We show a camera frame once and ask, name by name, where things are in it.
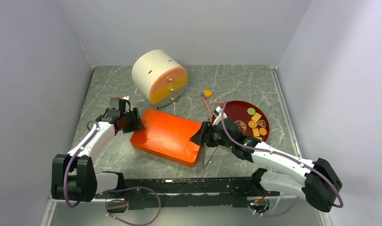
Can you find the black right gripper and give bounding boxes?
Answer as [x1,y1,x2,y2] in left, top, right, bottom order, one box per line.
[189,121,234,149]

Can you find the silver metal tongs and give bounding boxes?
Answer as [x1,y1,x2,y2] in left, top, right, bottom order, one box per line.
[202,145,218,170]

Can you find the orange tin lid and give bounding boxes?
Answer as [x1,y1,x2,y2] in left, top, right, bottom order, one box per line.
[130,109,202,168]

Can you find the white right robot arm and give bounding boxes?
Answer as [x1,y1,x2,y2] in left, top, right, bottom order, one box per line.
[189,118,343,212]

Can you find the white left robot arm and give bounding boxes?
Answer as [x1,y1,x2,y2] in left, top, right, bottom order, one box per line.
[51,96,144,208]

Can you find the gold coin emblem cookie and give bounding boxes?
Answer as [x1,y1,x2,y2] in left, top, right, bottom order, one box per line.
[235,120,247,132]

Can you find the yellow grey eraser block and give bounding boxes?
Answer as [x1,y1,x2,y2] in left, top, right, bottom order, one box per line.
[201,89,212,99]

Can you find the red round plate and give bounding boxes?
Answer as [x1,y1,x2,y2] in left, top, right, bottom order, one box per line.
[225,100,270,142]

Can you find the white round drawer cabinet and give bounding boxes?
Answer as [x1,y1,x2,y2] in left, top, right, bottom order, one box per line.
[131,49,188,108]

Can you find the orange square cookie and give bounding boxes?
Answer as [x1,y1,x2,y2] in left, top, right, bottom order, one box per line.
[252,128,260,137]

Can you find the yellow square cookie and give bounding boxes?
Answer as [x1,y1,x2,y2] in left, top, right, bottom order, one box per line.
[251,113,262,122]

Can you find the orange round cookie right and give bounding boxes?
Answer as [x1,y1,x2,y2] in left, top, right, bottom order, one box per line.
[259,128,268,136]

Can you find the chocolate heart cookie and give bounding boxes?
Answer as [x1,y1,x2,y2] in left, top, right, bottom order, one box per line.
[257,120,267,128]

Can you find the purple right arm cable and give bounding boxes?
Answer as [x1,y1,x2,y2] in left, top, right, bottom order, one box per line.
[220,101,344,218]

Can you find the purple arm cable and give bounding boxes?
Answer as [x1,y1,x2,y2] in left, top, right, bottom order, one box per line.
[220,101,344,218]
[63,120,162,226]

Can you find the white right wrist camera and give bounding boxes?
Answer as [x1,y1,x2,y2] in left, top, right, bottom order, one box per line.
[212,106,227,125]

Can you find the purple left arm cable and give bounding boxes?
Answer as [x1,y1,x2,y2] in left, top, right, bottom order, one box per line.
[63,120,162,226]

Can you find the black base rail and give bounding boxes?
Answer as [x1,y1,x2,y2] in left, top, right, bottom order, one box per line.
[95,176,280,210]

